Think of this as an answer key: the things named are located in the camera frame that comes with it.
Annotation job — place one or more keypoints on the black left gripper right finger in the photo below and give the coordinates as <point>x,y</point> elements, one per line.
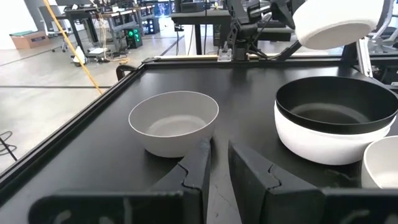
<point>248,180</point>

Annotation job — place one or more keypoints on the light grey bowl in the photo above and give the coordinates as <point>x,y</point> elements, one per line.
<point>174,124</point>

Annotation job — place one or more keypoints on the silver aluminium post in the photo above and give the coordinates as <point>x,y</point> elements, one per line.
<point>363,59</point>

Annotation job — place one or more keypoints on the cardboard box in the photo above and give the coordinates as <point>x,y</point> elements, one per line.
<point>29,42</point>

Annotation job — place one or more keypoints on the white bowl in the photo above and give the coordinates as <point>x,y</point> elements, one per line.
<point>289,124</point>
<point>382,161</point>
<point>326,152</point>
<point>335,25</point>

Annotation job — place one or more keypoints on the white office chair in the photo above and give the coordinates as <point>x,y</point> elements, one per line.
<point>388,34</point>

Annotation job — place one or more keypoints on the computer tower green lights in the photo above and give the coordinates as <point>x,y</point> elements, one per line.
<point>133,37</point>

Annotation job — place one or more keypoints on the black desk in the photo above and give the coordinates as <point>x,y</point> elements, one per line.
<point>199,17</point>

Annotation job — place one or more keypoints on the white object on floor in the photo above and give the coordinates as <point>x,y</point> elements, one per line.
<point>80,57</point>

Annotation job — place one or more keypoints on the black bowl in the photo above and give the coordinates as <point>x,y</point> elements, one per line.
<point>335,93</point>

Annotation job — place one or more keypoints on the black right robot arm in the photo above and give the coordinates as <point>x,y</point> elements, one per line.
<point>241,34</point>

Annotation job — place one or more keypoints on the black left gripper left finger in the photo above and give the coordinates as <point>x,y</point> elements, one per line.
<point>196,180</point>

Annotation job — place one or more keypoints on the clear plastic bracket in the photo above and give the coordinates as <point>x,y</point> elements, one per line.
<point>224,55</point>

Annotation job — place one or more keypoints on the grey office chair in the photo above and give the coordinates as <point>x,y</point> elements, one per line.
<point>49,18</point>

